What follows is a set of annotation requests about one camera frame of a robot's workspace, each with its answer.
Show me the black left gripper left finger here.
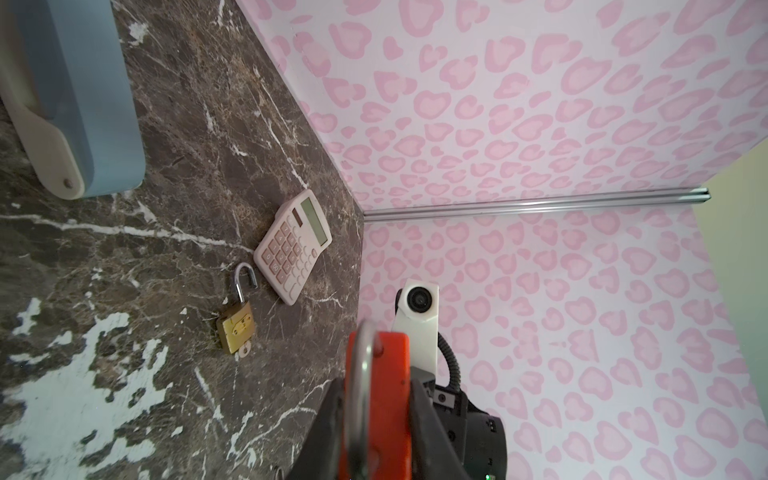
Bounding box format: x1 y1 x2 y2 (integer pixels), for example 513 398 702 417
286 378 344 480

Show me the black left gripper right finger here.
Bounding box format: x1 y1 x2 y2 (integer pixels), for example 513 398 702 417
409 368 470 480

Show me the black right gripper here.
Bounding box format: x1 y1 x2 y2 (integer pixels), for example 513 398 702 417
428 380 507 479

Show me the red padlock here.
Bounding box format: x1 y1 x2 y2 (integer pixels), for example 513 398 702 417
337 320 412 479

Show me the brass padlock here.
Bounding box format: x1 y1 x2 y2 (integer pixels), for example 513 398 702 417
217 262 257 358

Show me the pink calculator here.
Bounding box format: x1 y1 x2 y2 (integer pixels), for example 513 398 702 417
253 189 332 305

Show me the blue stapler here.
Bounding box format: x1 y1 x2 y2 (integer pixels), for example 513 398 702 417
1 1 146 200

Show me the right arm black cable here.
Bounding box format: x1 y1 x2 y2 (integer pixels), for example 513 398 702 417
436 332 463 394

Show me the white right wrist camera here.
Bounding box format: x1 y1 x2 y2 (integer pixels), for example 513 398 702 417
392 279 440 375

